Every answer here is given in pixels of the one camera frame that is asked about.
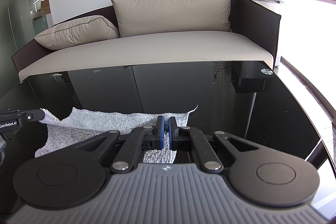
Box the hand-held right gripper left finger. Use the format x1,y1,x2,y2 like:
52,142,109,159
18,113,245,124
76,116,167,175

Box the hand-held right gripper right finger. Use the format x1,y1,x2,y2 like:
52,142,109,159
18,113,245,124
169,116,265,175

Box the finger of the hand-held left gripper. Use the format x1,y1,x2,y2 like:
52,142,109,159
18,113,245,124
16,108,46,125

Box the grey fluffy towel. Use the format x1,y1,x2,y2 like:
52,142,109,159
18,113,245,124
35,104,199,165

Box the brown and beige sofa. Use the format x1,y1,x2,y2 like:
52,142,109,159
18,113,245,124
10,0,282,83

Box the small beige sofa pillow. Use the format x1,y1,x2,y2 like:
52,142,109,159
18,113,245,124
34,15,121,51

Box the large beige sofa cushion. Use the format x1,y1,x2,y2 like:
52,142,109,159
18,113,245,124
109,0,233,38

